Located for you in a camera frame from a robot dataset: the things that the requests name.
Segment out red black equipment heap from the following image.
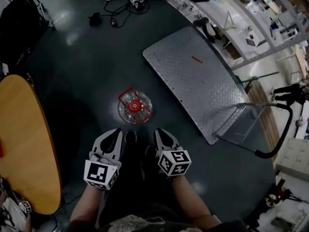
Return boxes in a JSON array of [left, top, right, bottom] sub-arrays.
[[264, 182, 309, 227]]

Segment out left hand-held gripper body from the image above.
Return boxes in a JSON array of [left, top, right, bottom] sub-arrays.
[[84, 152, 122, 191]]

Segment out small black-white patterned block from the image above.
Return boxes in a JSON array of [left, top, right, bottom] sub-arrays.
[[19, 200, 32, 214]]

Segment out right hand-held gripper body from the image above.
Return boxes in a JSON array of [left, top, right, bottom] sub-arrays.
[[157, 148, 192, 178]]

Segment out clear water jug red cap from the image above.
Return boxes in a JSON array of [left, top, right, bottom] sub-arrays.
[[117, 87, 154, 126]]

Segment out person's right forearm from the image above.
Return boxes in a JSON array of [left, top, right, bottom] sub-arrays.
[[169, 174, 215, 227]]

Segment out wooden slatted step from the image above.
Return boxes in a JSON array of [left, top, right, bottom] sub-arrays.
[[246, 80, 282, 154]]

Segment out black white slipper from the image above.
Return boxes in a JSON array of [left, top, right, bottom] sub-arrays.
[[202, 23, 222, 44]]

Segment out white metal shelving unit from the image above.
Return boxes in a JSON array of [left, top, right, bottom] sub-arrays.
[[166, 0, 309, 70]]

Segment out person's dark trousers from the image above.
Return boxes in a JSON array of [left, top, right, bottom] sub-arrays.
[[115, 139, 174, 210]]

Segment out long-handled mop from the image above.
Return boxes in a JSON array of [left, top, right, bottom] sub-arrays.
[[238, 71, 281, 85]]

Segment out light wooden desk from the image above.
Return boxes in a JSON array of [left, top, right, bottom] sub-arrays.
[[293, 43, 309, 82]]

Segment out person's dark patterned shirt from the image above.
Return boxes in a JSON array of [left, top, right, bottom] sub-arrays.
[[96, 203, 218, 232]]

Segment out wooden triangle frame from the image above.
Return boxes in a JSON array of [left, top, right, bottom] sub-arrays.
[[224, 11, 239, 30]]

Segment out black folding fabric stand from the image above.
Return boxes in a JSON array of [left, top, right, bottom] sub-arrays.
[[0, 0, 54, 65]]

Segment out person's black shoe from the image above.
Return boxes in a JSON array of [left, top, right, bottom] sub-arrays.
[[145, 145, 157, 158], [125, 130, 138, 145]]

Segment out person's left black shoe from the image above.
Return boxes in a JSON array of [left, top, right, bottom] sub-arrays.
[[125, 130, 138, 145]]

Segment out person's left forearm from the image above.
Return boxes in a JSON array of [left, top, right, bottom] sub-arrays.
[[70, 185, 107, 229]]

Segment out round wooden table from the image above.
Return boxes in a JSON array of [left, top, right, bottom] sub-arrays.
[[0, 74, 63, 215]]

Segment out black fabric pouch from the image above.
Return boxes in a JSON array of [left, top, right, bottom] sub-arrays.
[[88, 12, 102, 27]]

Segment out white drawer cabinet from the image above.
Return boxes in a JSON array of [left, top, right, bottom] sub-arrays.
[[272, 137, 309, 176]]

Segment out person's right black shoe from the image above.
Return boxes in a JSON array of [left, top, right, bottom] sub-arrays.
[[145, 145, 157, 158]]

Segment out grey metal platform cart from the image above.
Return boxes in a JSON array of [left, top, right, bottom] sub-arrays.
[[141, 26, 294, 160]]

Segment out dark spare gripper device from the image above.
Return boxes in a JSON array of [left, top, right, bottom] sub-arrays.
[[129, 0, 145, 10]]

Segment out black tangled floor cable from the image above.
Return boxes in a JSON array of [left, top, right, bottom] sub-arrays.
[[103, 0, 150, 29]]

